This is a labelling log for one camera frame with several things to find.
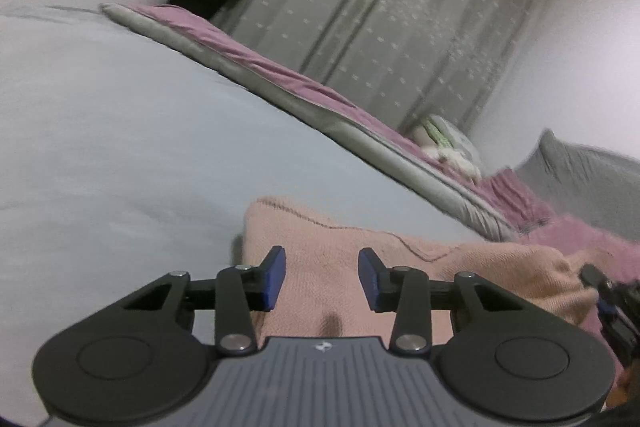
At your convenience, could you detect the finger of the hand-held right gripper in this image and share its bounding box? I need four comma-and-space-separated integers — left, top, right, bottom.
579, 263, 617, 323

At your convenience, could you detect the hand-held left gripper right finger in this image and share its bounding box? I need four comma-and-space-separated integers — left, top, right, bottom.
359, 248, 521, 355

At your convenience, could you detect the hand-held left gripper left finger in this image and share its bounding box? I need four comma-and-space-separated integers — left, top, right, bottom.
122, 246, 287, 355

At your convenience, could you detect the pink knit sweater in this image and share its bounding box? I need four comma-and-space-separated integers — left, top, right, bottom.
242, 196, 601, 338

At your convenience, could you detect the grey quilted headboard cover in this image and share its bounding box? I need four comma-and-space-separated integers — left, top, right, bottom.
515, 129, 640, 243

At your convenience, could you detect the small mauve pillow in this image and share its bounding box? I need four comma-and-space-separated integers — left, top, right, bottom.
482, 167, 556, 235

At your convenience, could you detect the white plush toy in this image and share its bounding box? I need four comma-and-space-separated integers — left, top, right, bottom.
422, 144, 483, 180

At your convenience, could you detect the green knitted cloth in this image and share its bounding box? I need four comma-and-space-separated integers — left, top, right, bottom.
422, 119, 451, 148

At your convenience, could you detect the white printed cushion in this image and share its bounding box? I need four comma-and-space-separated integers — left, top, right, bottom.
427, 114, 483, 168

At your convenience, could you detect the mauve and grey duvet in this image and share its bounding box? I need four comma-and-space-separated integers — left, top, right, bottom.
100, 3, 516, 242

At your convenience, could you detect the grey blue bed sheet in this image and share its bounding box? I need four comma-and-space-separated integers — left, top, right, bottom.
0, 4, 491, 427

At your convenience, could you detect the grey star curtain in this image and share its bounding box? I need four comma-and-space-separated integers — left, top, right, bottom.
210, 0, 551, 142

